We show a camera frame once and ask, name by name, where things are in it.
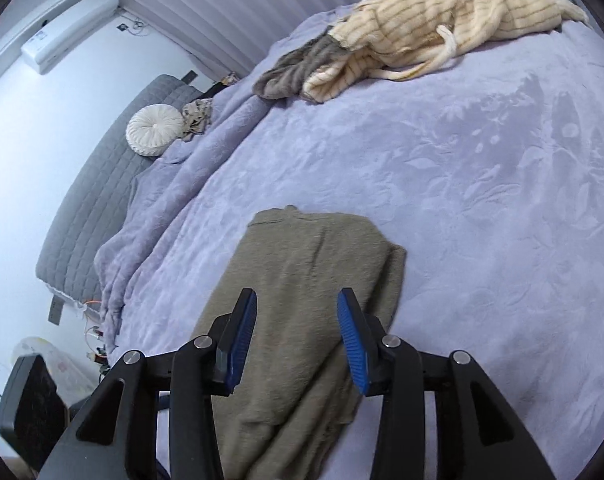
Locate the pale pleated curtains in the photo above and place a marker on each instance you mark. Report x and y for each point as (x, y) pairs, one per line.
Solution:
(232, 10)

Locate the olive knit sweater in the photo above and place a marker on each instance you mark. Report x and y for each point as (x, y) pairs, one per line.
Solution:
(302, 280)

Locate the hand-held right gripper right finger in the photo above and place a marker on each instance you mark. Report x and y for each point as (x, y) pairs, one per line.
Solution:
(352, 340)

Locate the black office chair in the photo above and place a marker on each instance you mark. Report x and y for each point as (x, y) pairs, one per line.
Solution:
(29, 405)

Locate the lavender fleece blanket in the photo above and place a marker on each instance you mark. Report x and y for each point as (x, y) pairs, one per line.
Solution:
(481, 210)

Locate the cream striped garment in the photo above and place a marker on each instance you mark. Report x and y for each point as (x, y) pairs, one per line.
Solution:
(431, 20)

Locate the white round pleated pillow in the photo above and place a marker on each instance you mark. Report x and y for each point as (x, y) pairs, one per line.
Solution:
(153, 130)

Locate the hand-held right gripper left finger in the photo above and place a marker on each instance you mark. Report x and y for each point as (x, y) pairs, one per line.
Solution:
(242, 340)

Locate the white air conditioner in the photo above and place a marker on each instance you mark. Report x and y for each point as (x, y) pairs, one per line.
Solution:
(67, 32)

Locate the beige crumpled cloth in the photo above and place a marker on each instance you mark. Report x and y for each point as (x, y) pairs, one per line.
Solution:
(197, 117)

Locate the grey fuzzy garment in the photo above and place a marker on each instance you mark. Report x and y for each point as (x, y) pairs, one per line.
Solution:
(292, 70)

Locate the grey quilted headboard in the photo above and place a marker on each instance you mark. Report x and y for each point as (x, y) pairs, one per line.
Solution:
(92, 190)

